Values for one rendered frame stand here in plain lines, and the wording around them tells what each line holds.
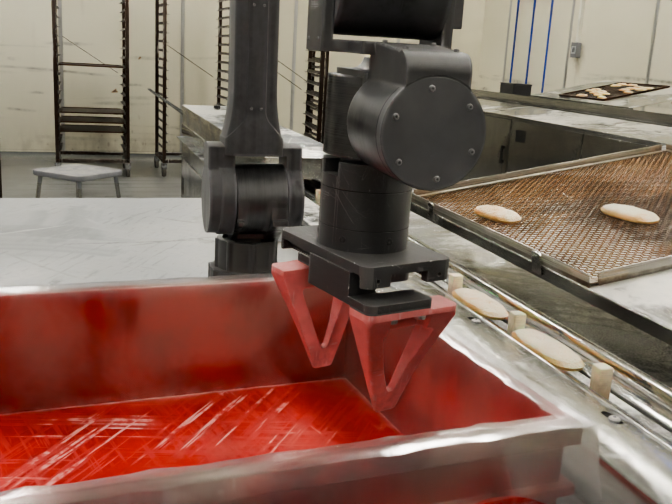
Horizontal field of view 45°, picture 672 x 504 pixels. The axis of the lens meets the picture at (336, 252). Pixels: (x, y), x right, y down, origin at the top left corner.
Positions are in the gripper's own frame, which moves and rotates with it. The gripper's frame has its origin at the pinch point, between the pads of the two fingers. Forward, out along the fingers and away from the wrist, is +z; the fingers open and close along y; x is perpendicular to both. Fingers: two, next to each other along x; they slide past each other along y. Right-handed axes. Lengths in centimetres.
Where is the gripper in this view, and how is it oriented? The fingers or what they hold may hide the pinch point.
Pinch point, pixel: (351, 375)
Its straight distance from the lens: 53.9
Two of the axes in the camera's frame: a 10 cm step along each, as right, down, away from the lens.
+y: -5.4, -2.5, 8.1
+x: -8.4, 0.8, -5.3
